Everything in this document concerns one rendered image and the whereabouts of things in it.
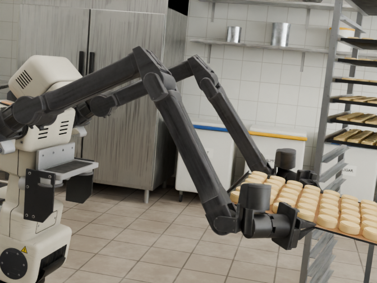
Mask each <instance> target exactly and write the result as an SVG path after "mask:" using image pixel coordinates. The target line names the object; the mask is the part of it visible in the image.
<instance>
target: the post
mask: <svg viewBox="0 0 377 283"><path fill-rule="evenodd" d="M342 5H343V0H335V2H334V11H333V19H332V28H331V34H330V42H329V50H328V59H327V68H326V73H325V81H324V90H323V99H322V104H321V113H320V121H319V130H318V139H317V144H316V153H315V161H314V170H313V171H314V172H315V174H317V178H316V180H317V181H318V183H320V182H319V175H321V166H322V163H321V157H322V156H323V153H324V144H325V143H324V136H326V130H327V123H326V121H327V116H328V113H329V105H330V103H329V96H331V92H332V83H331V82H332V76H333V75H334V66H335V62H334V56H335V55H336V52H337V44H338V42H337V34H339V27H340V22H341V21H340V20H339V17H340V13H342ZM313 231H314V230H312V231H310V232H309V233H308V234H307V235H305V241H304V249H303V255H302V263H301V272H300V280H299V283H307V276H306V274H307V269H308V268H309V261H310V258H309V252H310V250H311V245H312V239H311V235H312V232H313Z"/></svg>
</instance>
